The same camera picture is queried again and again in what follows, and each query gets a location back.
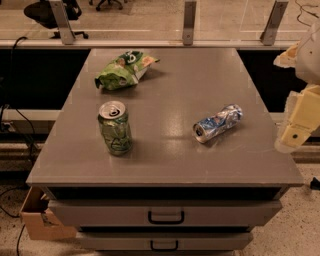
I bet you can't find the green soda can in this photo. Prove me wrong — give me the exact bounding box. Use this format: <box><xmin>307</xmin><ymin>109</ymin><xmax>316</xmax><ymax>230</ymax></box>
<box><xmin>98</xmin><ymin>101</ymin><xmax>132</xmax><ymax>156</ymax></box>

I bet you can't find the black cable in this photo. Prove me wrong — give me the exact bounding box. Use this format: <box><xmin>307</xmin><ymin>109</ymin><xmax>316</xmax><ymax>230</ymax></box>
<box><xmin>294</xmin><ymin>0</ymin><xmax>320</xmax><ymax>28</ymax></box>
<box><xmin>0</xmin><ymin>35</ymin><xmax>39</xmax><ymax>256</ymax></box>

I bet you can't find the crushed blue soda can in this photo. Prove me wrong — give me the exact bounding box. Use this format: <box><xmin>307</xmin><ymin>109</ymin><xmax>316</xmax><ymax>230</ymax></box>
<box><xmin>193</xmin><ymin>104</ymin><xmax>243</xmax><ymax>143</ymax></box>

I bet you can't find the black cable top right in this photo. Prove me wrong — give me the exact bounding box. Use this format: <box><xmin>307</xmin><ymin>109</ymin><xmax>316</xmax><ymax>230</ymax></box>
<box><xmin>294</xmin><ymin>0</ymin><xmax>320</xmax><ymax>28</ymax></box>

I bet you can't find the black cable on left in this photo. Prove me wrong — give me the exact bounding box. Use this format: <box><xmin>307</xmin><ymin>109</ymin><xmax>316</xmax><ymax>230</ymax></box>
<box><xmin>0</xmin><ymin>35</ymin><xmax>39</xmax><ymax>256</ymax></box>

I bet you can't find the middle metal railing post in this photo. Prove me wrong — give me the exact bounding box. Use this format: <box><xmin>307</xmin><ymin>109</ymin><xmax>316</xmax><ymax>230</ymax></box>
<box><xmin>182</xmin><ymin>0</ymin><xmax>197</xmax><ymax>46</ymax></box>

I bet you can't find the left metal railing post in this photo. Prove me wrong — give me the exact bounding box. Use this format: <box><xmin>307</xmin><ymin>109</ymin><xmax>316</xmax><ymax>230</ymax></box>
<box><xmin>49</xmin><ymin>0</ymin><xmax>75</xmax><ymax>45</ymax></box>

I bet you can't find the metal railing post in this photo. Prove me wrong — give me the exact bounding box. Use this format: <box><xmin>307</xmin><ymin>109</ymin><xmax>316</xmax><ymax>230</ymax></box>
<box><xmin>49</xmin><ymin>0</ymin><xmax>75</xmax><ymax>45</ymax></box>
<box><xmin>182</xmin><ymin>0</ymin><xmax>197</xmax><ymax>46</ymax></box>
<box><xmin>260</xmin><ymin>0</ymin><xmax>288</xmax><ymax>46</ymax></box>

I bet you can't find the black office chair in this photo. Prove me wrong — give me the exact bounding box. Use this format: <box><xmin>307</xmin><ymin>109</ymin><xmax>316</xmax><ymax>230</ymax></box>
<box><xmin>24</xmin><ymin>0</ymin><xmax>89</xmax><ymax>39</ymax></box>

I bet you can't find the black object on floor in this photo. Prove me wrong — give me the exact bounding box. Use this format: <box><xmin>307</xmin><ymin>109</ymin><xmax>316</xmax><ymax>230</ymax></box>
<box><xmin>310</xmin><ymin>177</ymin><xmax>320</xmax><ymax>190</ymax></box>

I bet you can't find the lower drawer with black handle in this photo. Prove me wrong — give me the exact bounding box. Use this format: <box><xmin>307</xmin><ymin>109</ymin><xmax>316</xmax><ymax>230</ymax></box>
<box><xmin>76</xmin><ymin>232</ymin><xmax>253</xmax><ymax>252</ymax></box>

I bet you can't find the right metal railing post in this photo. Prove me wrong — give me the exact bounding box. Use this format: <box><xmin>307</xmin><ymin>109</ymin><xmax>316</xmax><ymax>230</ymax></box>
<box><xmin>260</xmin><ymin>0</ymin><xmax>288</xmax><ymax>46</ymax></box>

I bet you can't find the cardboard box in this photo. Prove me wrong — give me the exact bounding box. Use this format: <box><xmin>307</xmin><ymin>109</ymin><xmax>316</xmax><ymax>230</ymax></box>
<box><xmin>20</xmin><ymin>188</ymin><xmax>76</xmax><ymax>241</ymax></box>

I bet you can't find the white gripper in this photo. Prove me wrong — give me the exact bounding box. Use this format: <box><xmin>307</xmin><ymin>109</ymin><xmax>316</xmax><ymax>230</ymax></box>
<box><xmin>273</xmin><ymin>19</ymin><xmax>320</xmax><ymax>153</ymax></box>

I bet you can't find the upper drawer with black handle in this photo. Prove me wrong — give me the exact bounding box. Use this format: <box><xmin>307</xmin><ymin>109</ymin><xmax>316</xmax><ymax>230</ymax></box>
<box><xmin>49</xmin><ymin>200</ymin><xmax>282</xmax><ymax>227</ymax></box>

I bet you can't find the grey drawer cabinet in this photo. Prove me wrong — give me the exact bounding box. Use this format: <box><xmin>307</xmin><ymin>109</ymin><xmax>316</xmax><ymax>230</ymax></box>
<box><xmin>28</xmin><ymin>48</ymin><xmax>303</xmax><ymax>256</ymax></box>

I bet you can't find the green chip bag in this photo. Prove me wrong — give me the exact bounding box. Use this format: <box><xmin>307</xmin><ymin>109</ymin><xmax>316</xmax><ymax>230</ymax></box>
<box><xmin>94</xmin><ymin>51</ymin><xmax>158</xmax><ymax>91</ymax></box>

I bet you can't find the drawer with black handle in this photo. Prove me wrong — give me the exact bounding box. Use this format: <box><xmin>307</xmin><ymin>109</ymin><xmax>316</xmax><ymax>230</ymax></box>
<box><xmin>49</xmin><ymin>200</ymin><xmax>282</xmax><ymax>227</ymax></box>
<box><xmin>76</xmin><ymin>232</ymin><xmax>253</xmax><ymax>252</ymax></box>

